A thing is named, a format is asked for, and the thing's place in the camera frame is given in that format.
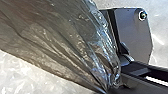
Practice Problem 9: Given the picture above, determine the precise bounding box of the dark robot torso link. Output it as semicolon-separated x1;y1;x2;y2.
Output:
117;54;168;92

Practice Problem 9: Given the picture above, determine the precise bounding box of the black trash bag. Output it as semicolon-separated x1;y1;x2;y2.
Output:
0;0;123;94

